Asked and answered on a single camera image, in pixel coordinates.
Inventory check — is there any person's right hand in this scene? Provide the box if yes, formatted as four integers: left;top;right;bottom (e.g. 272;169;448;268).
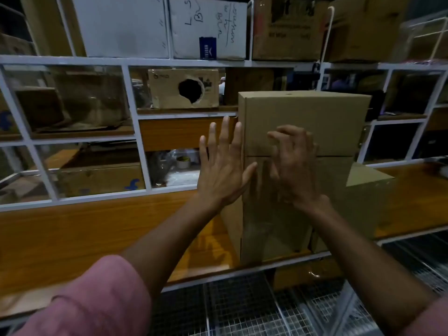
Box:
267;125;331;216

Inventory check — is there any white plastic pack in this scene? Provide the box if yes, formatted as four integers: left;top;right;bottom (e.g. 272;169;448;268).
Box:
164;169;200;189

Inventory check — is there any white metal shelf rack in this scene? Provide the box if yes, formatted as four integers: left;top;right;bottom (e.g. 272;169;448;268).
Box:
316;5;448;168
0;0;317;212

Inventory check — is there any wooden drawer panel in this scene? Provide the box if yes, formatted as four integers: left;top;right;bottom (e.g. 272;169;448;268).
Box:
139;117;238;151

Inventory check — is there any tall brown shelf carton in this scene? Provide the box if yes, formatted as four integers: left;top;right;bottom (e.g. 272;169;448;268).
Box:
19;0;86;57

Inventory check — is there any pink right shirt sleeve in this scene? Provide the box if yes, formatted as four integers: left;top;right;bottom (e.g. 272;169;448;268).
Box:
402;294;448;336

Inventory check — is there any plain white carton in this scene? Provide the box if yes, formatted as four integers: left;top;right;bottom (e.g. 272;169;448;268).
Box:
70;0;170;59

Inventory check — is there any brown printed storage carton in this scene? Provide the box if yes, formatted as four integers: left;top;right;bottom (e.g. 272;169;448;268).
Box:
252;0;330;62
327;0;411;63

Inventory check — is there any pink shirt sleeve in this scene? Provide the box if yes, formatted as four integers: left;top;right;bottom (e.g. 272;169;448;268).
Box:
14;255;153;336
402;294;448;336

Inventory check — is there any person's right forearm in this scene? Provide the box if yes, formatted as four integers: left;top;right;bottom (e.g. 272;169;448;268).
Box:
297;197;438;335

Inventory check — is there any wire mesh cage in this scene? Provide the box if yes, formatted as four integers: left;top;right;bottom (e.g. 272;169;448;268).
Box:
150;231;448;336

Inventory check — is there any white carton with handwriting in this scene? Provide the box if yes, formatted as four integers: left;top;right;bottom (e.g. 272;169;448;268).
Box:
169;0;248;61

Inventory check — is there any pink left shirt sleeve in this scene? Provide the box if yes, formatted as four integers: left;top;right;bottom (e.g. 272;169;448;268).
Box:
14;255;153;336

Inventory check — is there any Pico box with hole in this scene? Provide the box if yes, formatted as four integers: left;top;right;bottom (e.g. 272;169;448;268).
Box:
147;69;220;110

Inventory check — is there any crumpled brown cardboard box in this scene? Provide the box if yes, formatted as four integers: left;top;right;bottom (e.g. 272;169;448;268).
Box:
14;66;132;133

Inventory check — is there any person's left forearm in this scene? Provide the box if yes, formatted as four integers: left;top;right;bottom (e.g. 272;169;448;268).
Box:
120;197;224;301

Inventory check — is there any person's left hand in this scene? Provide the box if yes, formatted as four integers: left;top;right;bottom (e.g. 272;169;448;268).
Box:
197;116;259;211

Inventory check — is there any clear crumpled plastic bag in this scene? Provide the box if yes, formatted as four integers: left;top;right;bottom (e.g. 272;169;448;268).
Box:
147;150;175;189

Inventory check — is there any dark brown cardboard box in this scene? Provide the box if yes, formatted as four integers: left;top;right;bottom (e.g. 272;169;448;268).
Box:
224;67;293;106

